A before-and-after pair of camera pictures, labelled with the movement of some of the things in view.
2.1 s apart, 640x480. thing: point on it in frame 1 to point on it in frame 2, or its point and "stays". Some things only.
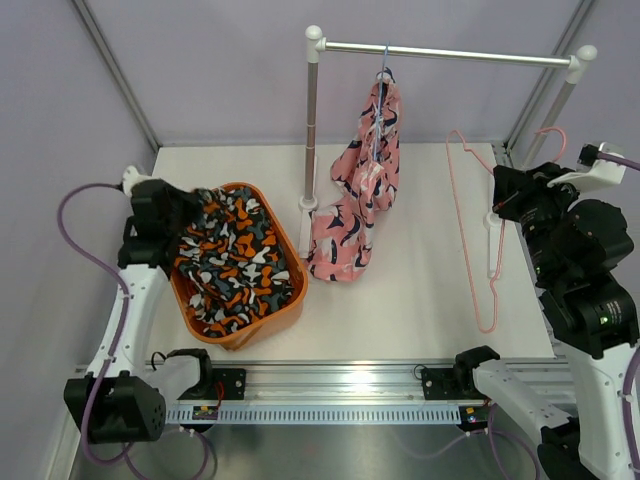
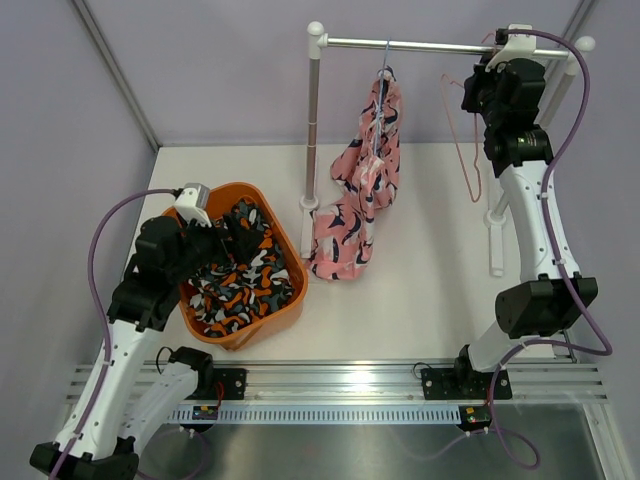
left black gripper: (189, 200) to (243, 242)
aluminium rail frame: (324, 394) stays
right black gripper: (514, 186) to (473, 84)
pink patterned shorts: (367, 168) stays
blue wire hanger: (381, 101) stays
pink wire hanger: (503, 234) to (475, 140)
